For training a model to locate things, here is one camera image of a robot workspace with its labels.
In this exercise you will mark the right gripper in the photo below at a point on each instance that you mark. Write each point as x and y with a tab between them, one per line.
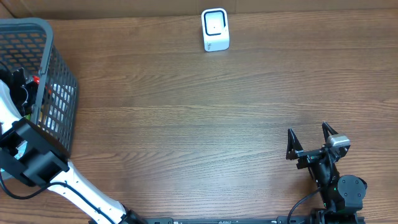
309	156

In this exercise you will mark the orange biscuit roll package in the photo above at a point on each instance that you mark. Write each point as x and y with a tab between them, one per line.
36	80

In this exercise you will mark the grey plastic shopping basket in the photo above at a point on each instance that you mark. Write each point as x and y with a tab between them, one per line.
28	43

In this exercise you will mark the white barcode scanner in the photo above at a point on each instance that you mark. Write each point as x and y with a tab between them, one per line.
215	29

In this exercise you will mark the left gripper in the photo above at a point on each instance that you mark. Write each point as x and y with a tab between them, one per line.
33	87

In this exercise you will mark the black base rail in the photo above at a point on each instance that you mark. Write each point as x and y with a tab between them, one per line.
217	221

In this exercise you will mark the white cosmetic tube gold cap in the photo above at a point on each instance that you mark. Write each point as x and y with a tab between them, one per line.
55	110

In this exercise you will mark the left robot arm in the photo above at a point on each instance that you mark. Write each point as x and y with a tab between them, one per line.
36	159

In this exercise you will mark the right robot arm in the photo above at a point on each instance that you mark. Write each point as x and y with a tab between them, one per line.
342	196

